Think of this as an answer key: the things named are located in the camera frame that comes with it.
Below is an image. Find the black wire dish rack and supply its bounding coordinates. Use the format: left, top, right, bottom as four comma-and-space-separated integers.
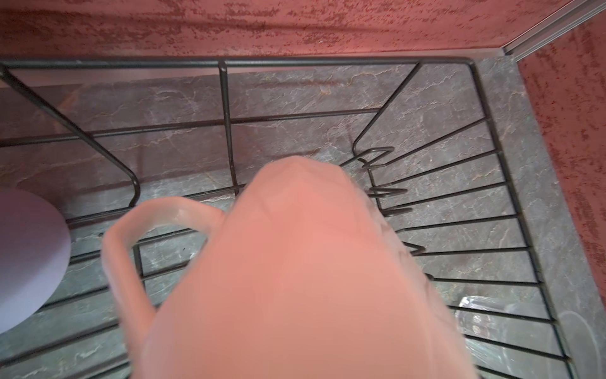
1, 58, 562, 378

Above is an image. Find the aluminium corner post right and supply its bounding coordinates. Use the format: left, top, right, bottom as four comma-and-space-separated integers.
503, 0, 605, 62

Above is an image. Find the lilac plastic cup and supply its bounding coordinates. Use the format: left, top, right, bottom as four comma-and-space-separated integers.
1, 188, 71, 333

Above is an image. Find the white faceted mug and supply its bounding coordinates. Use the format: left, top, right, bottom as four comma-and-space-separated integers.
101, 156, 477, 378

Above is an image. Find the clear plastic cup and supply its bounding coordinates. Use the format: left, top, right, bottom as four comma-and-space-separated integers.
452, 295, 605, 378

